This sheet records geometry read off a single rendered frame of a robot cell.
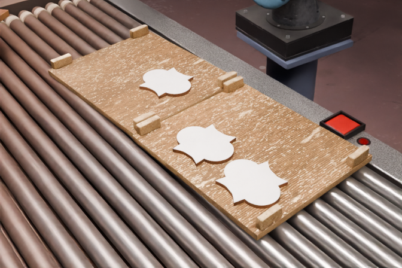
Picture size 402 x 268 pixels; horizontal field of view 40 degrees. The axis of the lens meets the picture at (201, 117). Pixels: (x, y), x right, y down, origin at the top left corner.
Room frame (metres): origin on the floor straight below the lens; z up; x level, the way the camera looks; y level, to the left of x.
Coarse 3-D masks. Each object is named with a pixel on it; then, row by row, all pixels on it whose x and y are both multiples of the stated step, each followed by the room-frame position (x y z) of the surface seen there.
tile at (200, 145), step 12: (180, 132) 1.01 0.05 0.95; (192, 132) 1.01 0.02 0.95; (204, 132) 1.00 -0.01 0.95; (216, 132) 1.00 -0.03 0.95; (180, 144) 0.96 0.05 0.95; (192, 144) 0.96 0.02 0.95; (204, 144) 0.96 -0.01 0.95; (216, 144) 0.96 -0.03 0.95; (228, 144) 0.96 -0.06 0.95; (192, 156) 0.92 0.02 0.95; (204, 156) 0.92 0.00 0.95; (216, 156) 0.92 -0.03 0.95; (228, 156) 0.91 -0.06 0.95
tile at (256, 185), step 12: (228, 168) 0.88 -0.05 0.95; (240, 168) 0.87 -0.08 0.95; (252, 168) 0.87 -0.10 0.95; (264, 168) 0.87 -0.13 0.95; (216, 180) 0.84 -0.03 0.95; (228, 180) 0.84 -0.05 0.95; (240, 180) 0.84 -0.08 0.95; (252, 180) 0.84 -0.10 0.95; (264, 180) 0.83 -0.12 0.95; (276, 180) 0.83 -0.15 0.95; (240, 192) 0.80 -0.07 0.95; (252, 192) 0.80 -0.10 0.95; (264, 192) 0.80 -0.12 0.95; (276, 192) 0.80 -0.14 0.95; (252, 204) 0.77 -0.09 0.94; (264, 204) 0.77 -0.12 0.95
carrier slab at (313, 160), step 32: (224, 96) 1.17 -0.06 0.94; (256, 96) 1.16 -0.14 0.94; (160, 128) 1.04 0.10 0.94; (224, 128) 1.03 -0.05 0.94; (256, 128) 1.03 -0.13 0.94; (288, 128) 1.02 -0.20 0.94; (320, 128) 1.02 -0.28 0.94; (160, 160) 0.93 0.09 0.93; (192, 160) 0.92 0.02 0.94; (256, 160) 0.91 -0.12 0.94; (288, 160) 0.91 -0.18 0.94; (320, 160) 0.90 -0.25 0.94; (224, 192) 0.81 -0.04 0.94; (288, 192) 0.81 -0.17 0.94; (320, 192) 0.81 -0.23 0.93
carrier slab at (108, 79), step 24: (120, 48) 1.44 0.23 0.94; (144, 48) 1.44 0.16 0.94; (168, 48) 1.43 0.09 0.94; (48, 72) 1.33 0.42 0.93; (72, 72) 1.31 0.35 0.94; (96, 72) 1.31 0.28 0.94; (120, 72) 1.30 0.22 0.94; (144, 72) 1.30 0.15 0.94; (192, 72) 1.29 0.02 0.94; (216, 72) 1.29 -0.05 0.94; (96, 96) 1.19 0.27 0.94; (120, 96) 1.18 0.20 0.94; (144, 96) 1.18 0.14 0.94; (168, 96) 1.18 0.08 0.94; (192, 96) 1.17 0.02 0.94; (120, 120) 1.08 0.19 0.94
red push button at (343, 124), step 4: (340, 116) 1.07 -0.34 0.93; (344, 116) 1.07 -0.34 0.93; (332, 120) 1.06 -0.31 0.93; (336, 120) 1.06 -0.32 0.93; (340, 120) 1.06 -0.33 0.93; (344, 120) 1.06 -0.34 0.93; (348, 120) 1.06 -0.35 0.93; (328, 124) 1.04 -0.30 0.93; (332, 124) 1.04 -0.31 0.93; (336, 124) 1.04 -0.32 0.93; (340, 124) 1.04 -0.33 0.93; (344, 124) 1.04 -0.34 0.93; (348, 124) 1.04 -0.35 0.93; (352, 124) 1.04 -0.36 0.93; (356, 124) 1.04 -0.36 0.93; (336, 128) 1.03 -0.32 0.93; (340, 128) 1.03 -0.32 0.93; (344, 128) 1.02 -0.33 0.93; (348, 128) 1.02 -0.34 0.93; (352, 128) 1.02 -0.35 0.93; (344, 132) 1.01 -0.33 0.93
